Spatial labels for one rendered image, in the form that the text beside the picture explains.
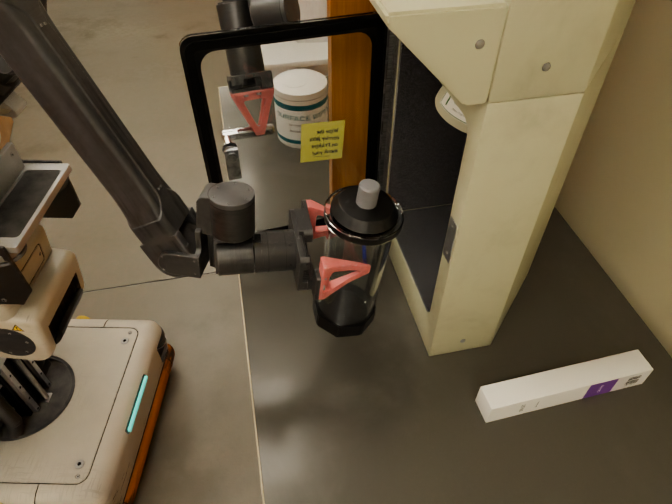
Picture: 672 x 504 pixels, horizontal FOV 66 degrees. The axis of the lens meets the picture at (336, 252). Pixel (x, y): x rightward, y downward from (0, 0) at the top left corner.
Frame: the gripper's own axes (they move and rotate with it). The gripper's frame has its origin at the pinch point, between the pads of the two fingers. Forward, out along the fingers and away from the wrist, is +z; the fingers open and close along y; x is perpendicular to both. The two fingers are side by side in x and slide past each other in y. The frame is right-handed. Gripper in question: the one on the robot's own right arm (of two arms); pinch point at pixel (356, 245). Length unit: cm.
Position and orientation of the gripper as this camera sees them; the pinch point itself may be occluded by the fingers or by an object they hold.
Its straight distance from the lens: 74.1
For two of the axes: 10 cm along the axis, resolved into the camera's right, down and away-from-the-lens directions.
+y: -2.0, -7.2, 6.7
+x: -1.1, 6.9, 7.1
